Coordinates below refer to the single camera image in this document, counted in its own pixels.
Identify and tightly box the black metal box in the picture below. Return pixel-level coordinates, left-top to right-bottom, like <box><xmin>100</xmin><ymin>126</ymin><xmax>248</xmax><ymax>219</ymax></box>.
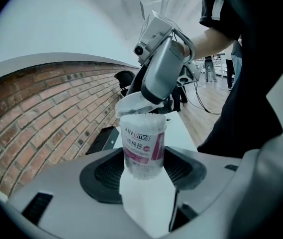
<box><xmin>85</xmin><ymin>126</ymin><xmax>120</xmax><ymax>155</ymax></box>

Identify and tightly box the white ceiling unit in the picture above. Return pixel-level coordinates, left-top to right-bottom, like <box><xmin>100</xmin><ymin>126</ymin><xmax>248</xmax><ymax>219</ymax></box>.
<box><xmin>139</xmin><ymin>0</ymin><xmax>170</xmax><ymax>20</ymax></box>

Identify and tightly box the small white cylinder object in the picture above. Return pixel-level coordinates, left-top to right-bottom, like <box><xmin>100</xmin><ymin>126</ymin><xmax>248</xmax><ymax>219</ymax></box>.
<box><xmin>115</xmin><ymin>91</ymin><xmax>168</xmax><ymax>181</ymax></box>

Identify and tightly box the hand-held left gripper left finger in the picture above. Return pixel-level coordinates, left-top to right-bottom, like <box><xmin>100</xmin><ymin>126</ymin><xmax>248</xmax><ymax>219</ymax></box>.
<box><xmin>5</xmin><ymin>147</ymin><xmax>157</xmax><ymax>239</ymax></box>

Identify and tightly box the black floor cable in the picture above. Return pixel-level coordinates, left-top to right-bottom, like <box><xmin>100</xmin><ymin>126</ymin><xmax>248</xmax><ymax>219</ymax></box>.
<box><xmin>185</xmin><ymin>80</ymin><xmax>222</xmax><ymax>115</ymax></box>

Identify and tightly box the person's right forearm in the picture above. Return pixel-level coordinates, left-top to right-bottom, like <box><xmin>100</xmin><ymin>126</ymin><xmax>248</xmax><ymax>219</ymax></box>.
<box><xmin>188</xmin><ymin>26</ymin><xmax>237</xmax><ymax>61</ymax></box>

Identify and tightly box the white railing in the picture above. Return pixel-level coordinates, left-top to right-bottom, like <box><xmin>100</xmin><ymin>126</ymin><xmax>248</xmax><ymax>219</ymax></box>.
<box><xmin>213</xmin><ymin>53</ymin><xmax>232</xmax><ymax>79</ymax></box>

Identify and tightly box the black office chair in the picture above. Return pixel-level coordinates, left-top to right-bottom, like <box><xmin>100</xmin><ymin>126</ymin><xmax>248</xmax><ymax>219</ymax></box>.
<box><xmin>113</xmin><ymin>70</ymin><xmax>189</xmax><ymax>114</ymax></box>

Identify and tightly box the person's black clothing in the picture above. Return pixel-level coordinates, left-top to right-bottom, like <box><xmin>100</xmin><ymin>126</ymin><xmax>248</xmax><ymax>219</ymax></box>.
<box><xmin>197</xmin><ymin>0</ymin><xmax>283</xmax><ymax>160</ymax></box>

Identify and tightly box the person's right hand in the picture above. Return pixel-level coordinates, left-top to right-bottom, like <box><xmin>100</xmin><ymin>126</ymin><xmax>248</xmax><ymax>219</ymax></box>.
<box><xmin>172</xmin><ymin>40</ymin><xmax>191</xmax><ymax>58</ymax></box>

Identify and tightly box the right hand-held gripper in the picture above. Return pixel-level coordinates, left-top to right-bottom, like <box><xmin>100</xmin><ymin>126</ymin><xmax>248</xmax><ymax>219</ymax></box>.
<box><xmin>130</xmin><ymin>10</ymin><xmax>196</xmax><ymax>106</ymax></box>

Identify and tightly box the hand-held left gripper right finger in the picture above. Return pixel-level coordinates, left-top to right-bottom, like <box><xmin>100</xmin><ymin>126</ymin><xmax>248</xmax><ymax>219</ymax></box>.
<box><xmin>165</xmin><ymin>145</ymin><xmax>243</xmax><ymax>239</ymax></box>

